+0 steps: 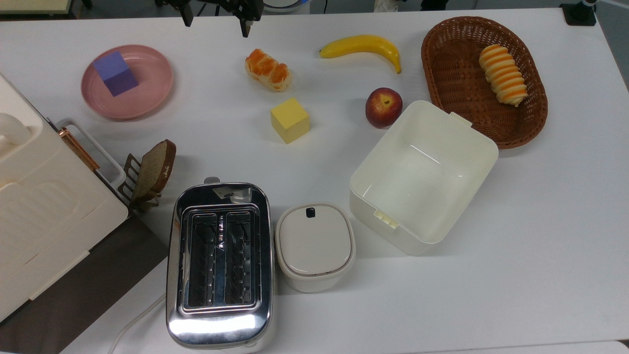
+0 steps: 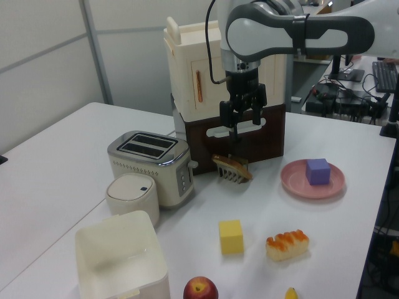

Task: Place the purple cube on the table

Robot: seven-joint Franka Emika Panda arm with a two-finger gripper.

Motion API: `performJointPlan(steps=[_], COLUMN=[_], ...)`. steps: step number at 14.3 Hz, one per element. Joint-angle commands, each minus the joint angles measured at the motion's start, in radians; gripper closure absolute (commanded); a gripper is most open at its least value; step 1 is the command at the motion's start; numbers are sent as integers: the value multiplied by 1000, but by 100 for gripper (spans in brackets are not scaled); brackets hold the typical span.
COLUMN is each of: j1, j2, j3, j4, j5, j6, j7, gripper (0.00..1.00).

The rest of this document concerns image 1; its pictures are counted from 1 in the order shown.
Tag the cream open plastic box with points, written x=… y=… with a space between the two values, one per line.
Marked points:
x=422 y=187

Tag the purple cube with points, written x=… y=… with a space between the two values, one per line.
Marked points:
x=116 y=73

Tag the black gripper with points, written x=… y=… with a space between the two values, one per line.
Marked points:
x=245 y=7

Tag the yellow banana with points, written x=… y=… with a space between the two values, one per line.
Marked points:
x=363 y=45

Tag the chrome two-slot toaster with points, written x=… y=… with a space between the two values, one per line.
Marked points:
x=218 y=324

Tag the dark brown mat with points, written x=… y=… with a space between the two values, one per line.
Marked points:
x=88 y=295

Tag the yellow cube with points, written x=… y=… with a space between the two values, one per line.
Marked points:
x=290 y=120

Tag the red peach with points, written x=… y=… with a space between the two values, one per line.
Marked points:
x=383 y=109

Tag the orange striped bread roll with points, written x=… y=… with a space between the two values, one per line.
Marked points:
x=503 y=76

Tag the orange glazed bread roll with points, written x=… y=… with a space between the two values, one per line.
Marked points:
x=268 y=70

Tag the brown wicker basket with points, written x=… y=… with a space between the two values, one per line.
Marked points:
x=457 y=78

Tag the small cream lidded container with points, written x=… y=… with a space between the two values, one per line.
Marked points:
x=314 y=246

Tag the large cream oven appliance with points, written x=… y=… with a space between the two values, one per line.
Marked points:
x=44 y=211

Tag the black camera stand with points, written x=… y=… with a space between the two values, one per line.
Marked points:
x=579 y=14

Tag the pink round plate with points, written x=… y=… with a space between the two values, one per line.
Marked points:
x=147 y=83

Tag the brown bread slice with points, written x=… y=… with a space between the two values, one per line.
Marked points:
x=155 y=169

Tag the metal toast rack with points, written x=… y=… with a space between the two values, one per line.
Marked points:
x=130 y=172

